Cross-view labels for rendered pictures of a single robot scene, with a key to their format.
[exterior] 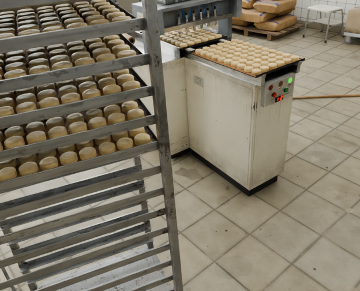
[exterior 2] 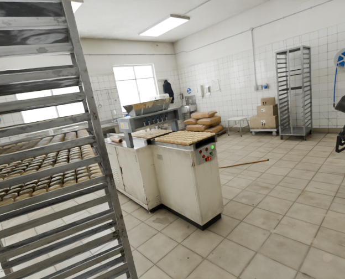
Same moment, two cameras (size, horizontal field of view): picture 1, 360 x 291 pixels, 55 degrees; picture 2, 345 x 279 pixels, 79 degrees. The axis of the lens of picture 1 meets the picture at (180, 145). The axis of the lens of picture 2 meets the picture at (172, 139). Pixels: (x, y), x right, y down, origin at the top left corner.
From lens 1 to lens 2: 0.32 m
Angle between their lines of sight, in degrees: 20
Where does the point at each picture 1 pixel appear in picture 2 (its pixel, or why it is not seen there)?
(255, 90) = (191, 154)
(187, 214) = (160, 249)
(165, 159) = (111, 187)
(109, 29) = (60, 98)
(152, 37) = (89, 101)
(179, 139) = (153, 197)
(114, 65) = (66, 121)
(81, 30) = (40, 99)
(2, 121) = not seen: outside the picture
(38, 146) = (9, 181)
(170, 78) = (142, 158)
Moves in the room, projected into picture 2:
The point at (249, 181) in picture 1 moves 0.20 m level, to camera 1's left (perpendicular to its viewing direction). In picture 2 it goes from (200, 218) to (179, 223)
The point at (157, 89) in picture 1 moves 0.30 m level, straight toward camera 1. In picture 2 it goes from (97, 135) to (75, 154)
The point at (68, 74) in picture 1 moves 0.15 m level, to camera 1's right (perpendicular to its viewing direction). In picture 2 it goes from (32, 128) to (73, 120)
